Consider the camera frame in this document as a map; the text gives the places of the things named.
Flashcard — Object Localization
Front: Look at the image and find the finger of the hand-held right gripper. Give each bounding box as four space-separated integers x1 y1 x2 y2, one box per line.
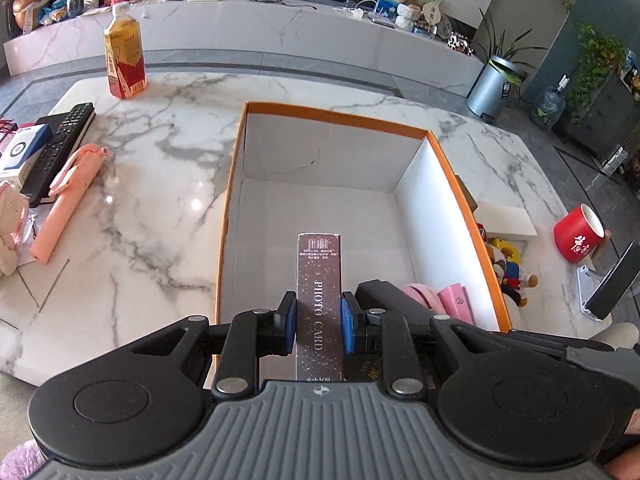
354 280 437 322

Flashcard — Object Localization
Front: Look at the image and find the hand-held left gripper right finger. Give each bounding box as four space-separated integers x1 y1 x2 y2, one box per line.
340 291 522 397

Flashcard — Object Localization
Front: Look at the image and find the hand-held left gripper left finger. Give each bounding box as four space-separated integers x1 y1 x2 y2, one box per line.
118 290 299 397

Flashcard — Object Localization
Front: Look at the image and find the dark speckled card box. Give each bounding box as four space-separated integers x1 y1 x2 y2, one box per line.
296 233 346 384

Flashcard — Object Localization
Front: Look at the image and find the orange-rimmed white cardboard box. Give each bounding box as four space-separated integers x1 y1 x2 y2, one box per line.
215 101 514 386

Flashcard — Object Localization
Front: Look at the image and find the pink round case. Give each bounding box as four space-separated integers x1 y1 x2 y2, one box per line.
401 283 442 312

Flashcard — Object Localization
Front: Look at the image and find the dark box gold print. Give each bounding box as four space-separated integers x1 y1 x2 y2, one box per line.
345 354 385 384

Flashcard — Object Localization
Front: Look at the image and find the silver phone stand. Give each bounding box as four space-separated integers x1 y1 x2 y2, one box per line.
575 264 610 321

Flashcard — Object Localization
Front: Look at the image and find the black tablet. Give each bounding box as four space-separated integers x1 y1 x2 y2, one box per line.
586 240 640 319

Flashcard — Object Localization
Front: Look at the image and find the colourful plush doll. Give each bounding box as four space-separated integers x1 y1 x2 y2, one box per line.
477 224 540 309

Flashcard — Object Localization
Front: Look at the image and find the red paper cup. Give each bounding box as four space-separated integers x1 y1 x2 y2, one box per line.
553 203 606 265

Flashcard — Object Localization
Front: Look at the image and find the white foam block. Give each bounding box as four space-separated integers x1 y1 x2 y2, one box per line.
474 202 538 242

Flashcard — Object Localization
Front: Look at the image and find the silver pedal trash bin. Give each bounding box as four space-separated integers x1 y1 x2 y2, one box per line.
465 55 524 124

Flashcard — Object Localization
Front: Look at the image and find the clear water jug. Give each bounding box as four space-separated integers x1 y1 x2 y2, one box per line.
530 74 571 132

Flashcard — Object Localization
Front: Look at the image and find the dark grey cabinet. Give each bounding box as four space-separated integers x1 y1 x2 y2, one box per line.
554 67 640 157

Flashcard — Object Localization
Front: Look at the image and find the pink selfie stick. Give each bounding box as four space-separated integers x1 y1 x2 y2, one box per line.
29 143 110 265

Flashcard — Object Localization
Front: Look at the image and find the cow pattern ornament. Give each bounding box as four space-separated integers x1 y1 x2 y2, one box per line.
447 32 476 57

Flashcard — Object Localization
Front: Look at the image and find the long-leaved potted plant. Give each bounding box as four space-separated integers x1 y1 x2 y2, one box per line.
474 7 549 87

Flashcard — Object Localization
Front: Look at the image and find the marble media console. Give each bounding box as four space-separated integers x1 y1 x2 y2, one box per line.
2 0 487 99

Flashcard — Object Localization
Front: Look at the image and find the white round pouch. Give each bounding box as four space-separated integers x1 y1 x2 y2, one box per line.
394 2 424 31

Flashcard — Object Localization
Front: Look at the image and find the black remote control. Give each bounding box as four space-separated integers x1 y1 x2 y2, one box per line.
21 103 95 201

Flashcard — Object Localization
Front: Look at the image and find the pale pink plush toy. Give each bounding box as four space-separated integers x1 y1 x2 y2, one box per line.
0 181 31 276

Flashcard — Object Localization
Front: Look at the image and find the green climbing plant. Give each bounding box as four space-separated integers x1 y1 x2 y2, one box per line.
569 21 629 127

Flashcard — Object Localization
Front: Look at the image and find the purple fuzzy slipper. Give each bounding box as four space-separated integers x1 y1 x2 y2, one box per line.
0 441 45 480

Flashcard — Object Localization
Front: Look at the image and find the tea bottle red yellow label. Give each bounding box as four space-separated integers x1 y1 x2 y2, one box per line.
103 2 148 100

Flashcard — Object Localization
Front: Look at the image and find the white and blue small box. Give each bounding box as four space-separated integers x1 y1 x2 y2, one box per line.
0 123 54 187

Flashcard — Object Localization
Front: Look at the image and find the gold figurine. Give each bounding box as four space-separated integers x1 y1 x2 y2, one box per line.
9 0 57 37

